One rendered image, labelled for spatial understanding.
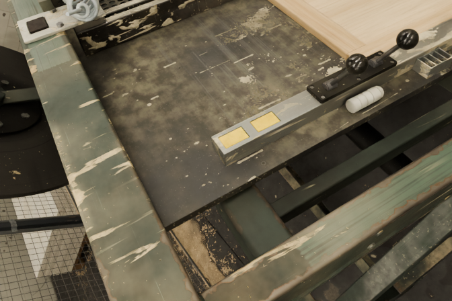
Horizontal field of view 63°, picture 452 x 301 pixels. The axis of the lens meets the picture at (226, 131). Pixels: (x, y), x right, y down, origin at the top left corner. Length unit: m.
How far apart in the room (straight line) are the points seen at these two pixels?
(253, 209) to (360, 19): 0.57
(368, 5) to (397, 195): 0.59
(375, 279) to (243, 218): 0.88
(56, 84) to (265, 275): 0.53
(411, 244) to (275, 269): 0.90
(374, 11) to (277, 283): 0.74
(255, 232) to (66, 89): 0.45
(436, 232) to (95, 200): 1.08
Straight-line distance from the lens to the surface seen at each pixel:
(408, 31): 0.75
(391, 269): 1.45
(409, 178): 0.66
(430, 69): 0.90
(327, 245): 0.57
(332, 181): 0.75
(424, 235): 1.39
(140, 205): 0.56
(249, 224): 0.67
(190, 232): 3.36
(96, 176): 0.62
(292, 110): 0.73
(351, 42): 0.94
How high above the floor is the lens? 2.10
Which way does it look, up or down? 44 degrees down
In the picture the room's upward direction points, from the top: 84 degrees counter-clockwise
